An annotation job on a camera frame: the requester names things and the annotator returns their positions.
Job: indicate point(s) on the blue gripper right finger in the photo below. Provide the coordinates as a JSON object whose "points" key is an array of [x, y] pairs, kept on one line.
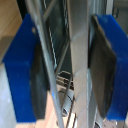
{"points": [[110, 66]]}

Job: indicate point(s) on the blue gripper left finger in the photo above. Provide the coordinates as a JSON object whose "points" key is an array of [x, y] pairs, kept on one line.
{"points": [[23, 70]]}

